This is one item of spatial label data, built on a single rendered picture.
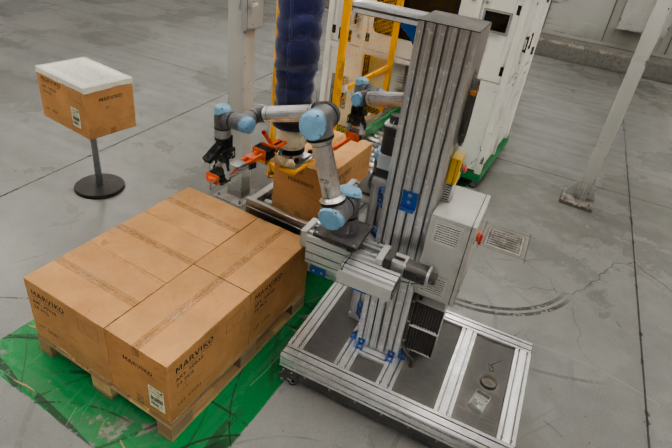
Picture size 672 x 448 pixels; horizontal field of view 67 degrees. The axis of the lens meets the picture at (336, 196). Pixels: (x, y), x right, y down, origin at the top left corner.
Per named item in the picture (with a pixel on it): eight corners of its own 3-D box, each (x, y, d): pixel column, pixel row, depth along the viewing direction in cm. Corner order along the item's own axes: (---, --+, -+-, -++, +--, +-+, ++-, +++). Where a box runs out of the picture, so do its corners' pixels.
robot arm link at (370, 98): (430, 115, 244) (350, 110, 274) (442, 110, 251) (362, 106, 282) (429, 91, 240) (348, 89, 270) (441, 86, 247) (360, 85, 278)
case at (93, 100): (44, 115, 405) (34, 65, 384) (90, 103, 435) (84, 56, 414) (90, 140, 379) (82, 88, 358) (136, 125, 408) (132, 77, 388)
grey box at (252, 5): (257, 26, 383) (259, -17, 367) (263, 27, 381) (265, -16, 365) (240, 30, 367) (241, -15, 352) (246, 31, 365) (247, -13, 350)
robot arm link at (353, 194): (363, 210, 244) (367, 185, 237) (351, 223, 233) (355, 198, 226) (340, 202, 247) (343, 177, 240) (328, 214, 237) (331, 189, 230)
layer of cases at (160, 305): (190, 233, 376) (189, 186, 355) (305, 288, 339) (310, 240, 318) (37, 332, 283) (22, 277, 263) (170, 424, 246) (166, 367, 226)
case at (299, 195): (318, 174, 389) (323, 126, 369) (364, 192, 374) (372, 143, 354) (271, 207, 343) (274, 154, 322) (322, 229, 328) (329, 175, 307)
